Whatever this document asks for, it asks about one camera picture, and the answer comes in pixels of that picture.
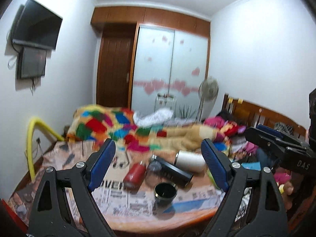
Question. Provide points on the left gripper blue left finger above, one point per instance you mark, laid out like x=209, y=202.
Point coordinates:
x=51, y=215

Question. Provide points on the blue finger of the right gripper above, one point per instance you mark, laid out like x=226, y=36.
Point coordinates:
x=282, y=138
x=295, y=160

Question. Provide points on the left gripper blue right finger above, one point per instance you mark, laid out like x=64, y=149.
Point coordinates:
x=265, y=213

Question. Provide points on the dark green cup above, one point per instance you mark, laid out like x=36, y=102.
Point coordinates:
x=165, y=193

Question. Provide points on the clear glass cup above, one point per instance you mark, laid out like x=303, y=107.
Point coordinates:
x=153, y=176

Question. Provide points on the wooden bed headboard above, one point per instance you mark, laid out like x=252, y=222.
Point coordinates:
x=252, y=115

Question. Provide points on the pink clothing pile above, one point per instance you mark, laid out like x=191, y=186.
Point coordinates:
x=240, y=144

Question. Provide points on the red plush toy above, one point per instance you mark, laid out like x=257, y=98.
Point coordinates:
x=231, y=128

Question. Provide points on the blue booklet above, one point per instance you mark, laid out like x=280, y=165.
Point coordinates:
x=252, y=166

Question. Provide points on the white standing fan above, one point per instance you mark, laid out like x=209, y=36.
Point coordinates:
x=208, y=92

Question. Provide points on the white thermos bottle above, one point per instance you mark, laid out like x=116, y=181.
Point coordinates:
x=189, y=161

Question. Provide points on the red thermos bottle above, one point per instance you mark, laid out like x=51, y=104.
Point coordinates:
x=135, y=176

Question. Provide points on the newspaper print tablecloth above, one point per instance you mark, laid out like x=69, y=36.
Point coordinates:
x=112, y=197

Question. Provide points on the grey white striped clothing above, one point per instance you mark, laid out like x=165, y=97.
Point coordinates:
x=163, y=116

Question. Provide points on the colourful patchwork blanket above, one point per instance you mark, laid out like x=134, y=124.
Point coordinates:
x=97, y=123

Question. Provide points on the white appliance box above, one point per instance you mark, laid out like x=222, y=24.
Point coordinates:
x=165, y=101

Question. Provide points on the black thermos bottle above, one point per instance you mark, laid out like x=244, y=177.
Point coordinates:
x=171, y=172

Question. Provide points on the white sliding wardrobe with hearts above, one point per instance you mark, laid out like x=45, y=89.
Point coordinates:
x=168, y=62

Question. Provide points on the wooden overhead cabinet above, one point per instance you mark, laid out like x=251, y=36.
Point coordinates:
x=153, y=16

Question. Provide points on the brown wooden door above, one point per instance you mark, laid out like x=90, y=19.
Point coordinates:
x=112, y=84

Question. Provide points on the yellow padded bed rail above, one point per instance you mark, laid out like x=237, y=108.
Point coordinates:
x=33, y=124

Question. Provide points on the small black wall monitor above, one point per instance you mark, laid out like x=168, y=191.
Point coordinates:
x=31, y=63

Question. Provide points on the wall mounted black television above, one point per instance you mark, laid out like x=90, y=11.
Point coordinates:
x=37, y=27

